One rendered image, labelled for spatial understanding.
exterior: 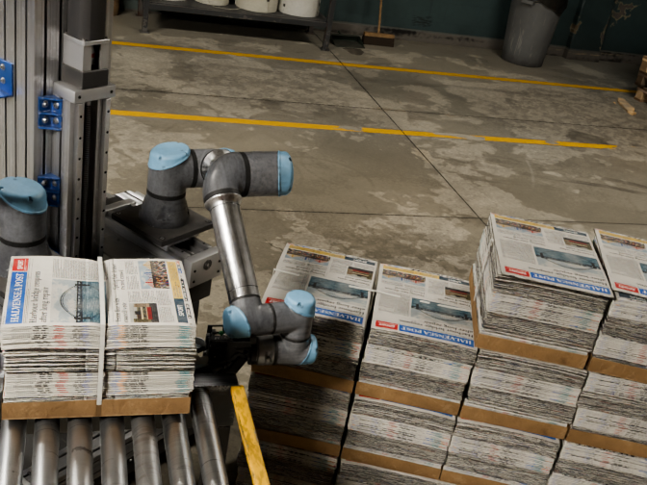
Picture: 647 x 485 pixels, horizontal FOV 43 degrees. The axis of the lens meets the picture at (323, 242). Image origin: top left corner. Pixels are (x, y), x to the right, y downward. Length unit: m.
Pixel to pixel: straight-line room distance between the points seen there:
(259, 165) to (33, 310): 0.69
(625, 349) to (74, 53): 1.59
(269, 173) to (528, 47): 7.15
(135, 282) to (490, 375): 0.97
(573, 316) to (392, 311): 0.47
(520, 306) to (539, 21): 7.04
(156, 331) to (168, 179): 0.85
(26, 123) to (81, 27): 0.31
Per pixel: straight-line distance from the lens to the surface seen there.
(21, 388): 1.78
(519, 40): 9.11
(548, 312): 2.16
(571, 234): 2.42
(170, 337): 1.71
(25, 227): 2.18
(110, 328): 1.69
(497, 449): 2.39
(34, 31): 2.25
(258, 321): 1.93
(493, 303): 2.14
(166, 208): 2.50
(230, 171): 2.06
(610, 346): 2.23
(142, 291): 1.81
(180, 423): 1.82
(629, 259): 2.38
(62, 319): 1.70
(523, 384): 2.28
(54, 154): 2.38
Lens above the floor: 1.98
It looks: 27 degrees down
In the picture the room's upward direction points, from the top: 11 degrees clockwise
